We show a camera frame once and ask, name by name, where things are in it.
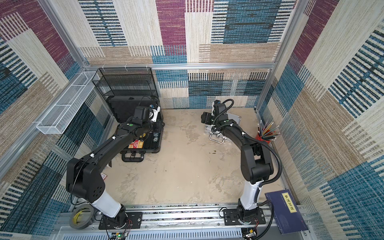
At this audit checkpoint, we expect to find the dark grey poker case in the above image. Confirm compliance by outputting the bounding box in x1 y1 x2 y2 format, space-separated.
107 96 165 163

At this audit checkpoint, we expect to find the silver aluminium poker case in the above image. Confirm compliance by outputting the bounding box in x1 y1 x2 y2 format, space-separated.
204 115 242 145

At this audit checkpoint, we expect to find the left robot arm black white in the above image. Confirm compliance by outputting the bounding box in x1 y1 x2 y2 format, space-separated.
66 106 161 228

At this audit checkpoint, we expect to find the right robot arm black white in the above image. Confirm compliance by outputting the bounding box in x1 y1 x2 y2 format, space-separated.
201 99 282 224

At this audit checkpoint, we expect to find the texas holdem card deck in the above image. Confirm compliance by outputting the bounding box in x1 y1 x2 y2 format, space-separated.
128 140 144 149

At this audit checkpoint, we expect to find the black mesh shelf rack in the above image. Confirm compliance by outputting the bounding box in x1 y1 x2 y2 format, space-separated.
92 67 160 103

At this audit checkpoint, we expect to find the bundle of coloured pencils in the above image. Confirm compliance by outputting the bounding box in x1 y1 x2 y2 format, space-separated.
257 120 281 141

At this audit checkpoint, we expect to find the grey tape roll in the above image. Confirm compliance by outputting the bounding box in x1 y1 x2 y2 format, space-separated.
69 204 95 230

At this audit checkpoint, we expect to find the dark blue book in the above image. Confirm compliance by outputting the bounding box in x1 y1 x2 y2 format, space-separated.
265 190 309 235

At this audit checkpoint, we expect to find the white mesh wall basket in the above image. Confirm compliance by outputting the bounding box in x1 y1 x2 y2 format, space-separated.
36 72 96 135

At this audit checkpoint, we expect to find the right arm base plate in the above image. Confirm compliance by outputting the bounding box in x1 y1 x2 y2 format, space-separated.
222 207 266 226

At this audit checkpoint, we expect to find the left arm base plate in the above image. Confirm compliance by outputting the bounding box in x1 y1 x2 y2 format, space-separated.
98 212 143 230

